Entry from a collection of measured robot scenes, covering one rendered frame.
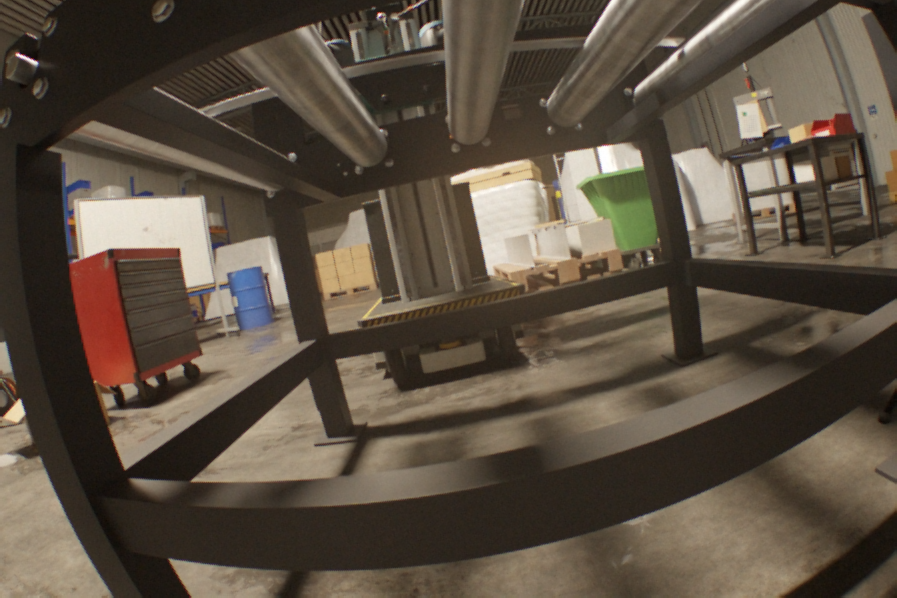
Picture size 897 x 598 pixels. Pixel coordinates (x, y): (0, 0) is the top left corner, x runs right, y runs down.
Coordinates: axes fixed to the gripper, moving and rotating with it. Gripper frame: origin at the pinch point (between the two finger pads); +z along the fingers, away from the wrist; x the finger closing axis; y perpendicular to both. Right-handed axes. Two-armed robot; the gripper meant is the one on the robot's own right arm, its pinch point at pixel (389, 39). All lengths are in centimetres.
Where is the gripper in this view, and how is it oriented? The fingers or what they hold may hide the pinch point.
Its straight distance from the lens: 154.3
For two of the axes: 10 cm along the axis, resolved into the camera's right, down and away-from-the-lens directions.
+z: 2.1, 9.8, 0.3
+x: -9.8, 2.1, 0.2
